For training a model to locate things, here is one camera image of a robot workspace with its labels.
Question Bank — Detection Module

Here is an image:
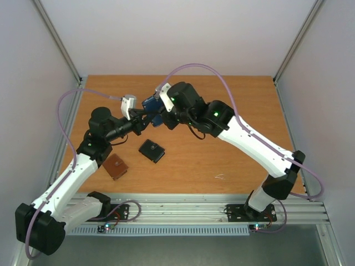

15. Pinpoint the aluminium rail base frame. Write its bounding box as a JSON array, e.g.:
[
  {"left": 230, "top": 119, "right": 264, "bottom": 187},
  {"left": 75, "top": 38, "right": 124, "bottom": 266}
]
[{"left": 107, "top": 193, "right": 329, "bottom": 224}]

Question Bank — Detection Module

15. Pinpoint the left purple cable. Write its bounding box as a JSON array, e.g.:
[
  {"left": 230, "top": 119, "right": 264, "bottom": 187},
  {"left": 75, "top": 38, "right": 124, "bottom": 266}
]
[{"left": 24, "top": 88, "right": 124, "bottom": 260}]

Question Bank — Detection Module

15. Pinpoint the dark blue card holder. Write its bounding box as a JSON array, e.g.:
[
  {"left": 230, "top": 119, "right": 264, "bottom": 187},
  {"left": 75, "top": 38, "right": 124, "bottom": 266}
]
[{"left": 141, "top": 96, "right": 164, "bottom": 127}]

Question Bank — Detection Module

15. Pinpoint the slotted grey cable duct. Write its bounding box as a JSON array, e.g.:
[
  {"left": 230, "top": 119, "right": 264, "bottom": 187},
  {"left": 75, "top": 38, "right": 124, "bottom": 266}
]
[{"left": 69, "top": 224, "right": 249, "bottom": 237}]

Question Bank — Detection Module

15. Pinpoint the purple cable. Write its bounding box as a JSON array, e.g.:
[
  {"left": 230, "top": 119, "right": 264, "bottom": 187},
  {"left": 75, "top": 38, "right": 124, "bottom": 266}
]
[
  {"left": 24, "top": 88, "right": 124, "bottom": 260},
  {"left": 158, "top": 63, "right": 325, "bottom": 234}
]

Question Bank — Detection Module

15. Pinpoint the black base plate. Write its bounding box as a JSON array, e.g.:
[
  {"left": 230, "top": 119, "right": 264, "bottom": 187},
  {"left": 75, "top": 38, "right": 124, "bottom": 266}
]
[
  {"left": 106, "top": 204, "right": 129, "bottom": 222},
  {"left": 224, "top": 204, "right": 277, "bottom": 222}
]

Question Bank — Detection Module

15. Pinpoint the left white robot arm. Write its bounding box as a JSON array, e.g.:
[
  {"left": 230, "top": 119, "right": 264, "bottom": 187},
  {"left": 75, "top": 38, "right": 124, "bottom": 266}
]
[{"left": 15, "top": 107, "right": 158, "bottom": 259}]

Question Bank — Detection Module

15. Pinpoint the left aluminium corner post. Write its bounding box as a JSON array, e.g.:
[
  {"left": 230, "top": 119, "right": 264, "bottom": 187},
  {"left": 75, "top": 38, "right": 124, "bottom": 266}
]
[{"left": 31, "top": 0, "right": 82, "bottom": 84}]

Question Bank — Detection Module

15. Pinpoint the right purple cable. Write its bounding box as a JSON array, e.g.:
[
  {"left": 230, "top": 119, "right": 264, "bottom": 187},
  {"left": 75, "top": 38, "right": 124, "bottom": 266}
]
[{"left": 158, "top": 63, "right": 325, "bottom": 234}]

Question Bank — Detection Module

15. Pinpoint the aluminium corner post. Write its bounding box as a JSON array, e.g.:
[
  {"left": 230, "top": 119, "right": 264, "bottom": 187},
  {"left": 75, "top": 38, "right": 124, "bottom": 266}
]
[
  {"left": 31, "top": 0, "right": 82, "bottom": 84},
  {"left": 273, "top": 0, "right": 325, "bottom": 86}
]

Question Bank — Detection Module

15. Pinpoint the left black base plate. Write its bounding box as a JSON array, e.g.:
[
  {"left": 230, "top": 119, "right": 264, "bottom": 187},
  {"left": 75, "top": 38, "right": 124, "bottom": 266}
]
[{"left": 106, "top": 204, "right": 129, "bottom": 222}]

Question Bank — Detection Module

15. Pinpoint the right small circuit board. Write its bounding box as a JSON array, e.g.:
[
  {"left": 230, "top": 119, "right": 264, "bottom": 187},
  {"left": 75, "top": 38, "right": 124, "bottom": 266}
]
[{"left": 249, "top": 223, "right": 268, "bottom": 232}]

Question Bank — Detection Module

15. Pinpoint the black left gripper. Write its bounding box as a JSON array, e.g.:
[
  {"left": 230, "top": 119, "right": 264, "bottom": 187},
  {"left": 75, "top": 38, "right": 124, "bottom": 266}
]
[{"left": 106, "top": 109, "right": 156, "bottom": 142}]

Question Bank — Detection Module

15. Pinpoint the right aluminium corner post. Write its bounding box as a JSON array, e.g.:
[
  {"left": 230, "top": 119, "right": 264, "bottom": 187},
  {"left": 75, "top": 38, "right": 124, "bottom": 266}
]
[{"left": 273, "top": 0, "right": 325, "bottom": 86}]

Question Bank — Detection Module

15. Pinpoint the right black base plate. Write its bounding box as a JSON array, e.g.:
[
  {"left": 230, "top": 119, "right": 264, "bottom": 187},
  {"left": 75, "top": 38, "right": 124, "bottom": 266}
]
[{"left": 224, "top": 204, "right": 277, "bottom": 222}]

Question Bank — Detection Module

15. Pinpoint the black card holder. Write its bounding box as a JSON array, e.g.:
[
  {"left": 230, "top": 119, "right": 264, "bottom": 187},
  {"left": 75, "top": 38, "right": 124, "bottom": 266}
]
[{"left": 138, "top": 139, "right": 165, "bottom": 163}]

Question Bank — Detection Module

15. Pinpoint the left small circuit board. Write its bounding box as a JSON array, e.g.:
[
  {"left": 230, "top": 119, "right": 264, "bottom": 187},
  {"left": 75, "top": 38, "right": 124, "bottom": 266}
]
[{"left": 97, "top": 223, "right": 115, "bottom": 233}]

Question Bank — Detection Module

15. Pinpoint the brown card holder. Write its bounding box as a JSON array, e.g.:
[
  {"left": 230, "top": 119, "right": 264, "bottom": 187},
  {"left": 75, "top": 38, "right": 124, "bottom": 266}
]
[{"left": 102, "top": 154, "right": 129, "bottom": 181}]

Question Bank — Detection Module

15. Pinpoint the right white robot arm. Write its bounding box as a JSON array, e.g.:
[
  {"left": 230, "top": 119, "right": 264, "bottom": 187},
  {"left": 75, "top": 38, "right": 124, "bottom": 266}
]
[{"left": 154, "top": 82, "right": 305, "bottom": 221}]

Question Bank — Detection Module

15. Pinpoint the small circuit board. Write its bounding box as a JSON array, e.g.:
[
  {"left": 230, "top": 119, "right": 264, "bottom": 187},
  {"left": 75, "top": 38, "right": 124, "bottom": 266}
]
[
  {"left": 249, "top": 223, "right": 268, "bottom": 232},
  {"left": 97, "top": 223, "right": 115, "bottom": 233}
]

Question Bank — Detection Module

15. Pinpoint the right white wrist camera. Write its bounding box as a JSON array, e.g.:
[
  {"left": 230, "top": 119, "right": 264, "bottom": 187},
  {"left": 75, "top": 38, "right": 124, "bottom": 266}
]
[{"left": 154, "top": 83, "right": 174, "bottom": 112}]

